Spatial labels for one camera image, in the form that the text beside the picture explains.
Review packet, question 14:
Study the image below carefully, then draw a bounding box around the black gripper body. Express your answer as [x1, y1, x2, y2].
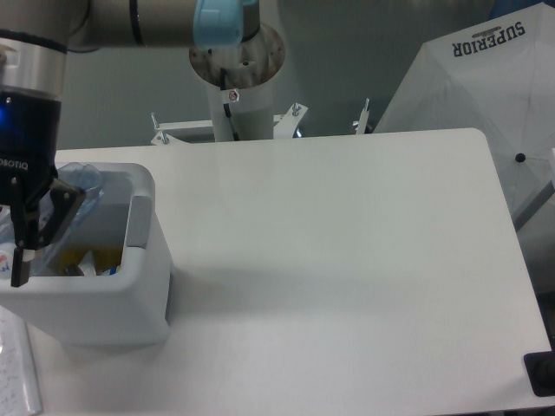
[1, 89, 62, 211]

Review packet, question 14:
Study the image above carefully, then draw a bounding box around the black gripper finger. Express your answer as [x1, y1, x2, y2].
[9, 176, 86, 288]

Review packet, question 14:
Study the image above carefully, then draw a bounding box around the crushed clear plastic bottle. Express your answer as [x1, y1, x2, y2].
[0, 161, 107, 279]

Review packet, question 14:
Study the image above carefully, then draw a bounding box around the colourful snack wrapper bag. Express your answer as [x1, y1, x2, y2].
[101, 265, 121, 276]

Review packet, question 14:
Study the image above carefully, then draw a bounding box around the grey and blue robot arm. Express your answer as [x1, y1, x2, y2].
[1, 1, 260, 288]

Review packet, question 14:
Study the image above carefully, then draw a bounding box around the white plastic trash can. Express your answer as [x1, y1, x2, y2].
[1, 163, 173, 346]

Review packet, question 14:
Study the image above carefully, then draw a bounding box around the white umbrella with lettering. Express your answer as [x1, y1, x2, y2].
[375, 3, 554, 225]

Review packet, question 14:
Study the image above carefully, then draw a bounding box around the black device at table edge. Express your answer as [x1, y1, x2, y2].
[524, 351, 554, 397]

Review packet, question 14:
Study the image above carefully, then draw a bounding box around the white metal bracket with bolts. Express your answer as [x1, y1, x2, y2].
[150, 112, 215, 146]

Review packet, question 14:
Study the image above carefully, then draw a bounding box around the black cable on pedestal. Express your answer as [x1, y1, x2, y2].
[219, 67, 240, 141]

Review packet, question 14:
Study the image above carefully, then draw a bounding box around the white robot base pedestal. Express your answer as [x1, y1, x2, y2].
[189, 23, 285, 142]

